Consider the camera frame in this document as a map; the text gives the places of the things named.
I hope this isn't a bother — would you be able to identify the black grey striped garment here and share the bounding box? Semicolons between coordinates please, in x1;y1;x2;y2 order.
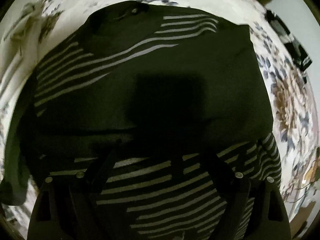
1;1;281;239

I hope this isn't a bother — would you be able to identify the black white checkered cloth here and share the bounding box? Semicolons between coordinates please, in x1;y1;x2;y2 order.
265;9;312;72

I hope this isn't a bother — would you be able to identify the white floral bed sheet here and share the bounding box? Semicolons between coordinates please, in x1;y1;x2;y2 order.
1;0;319;239

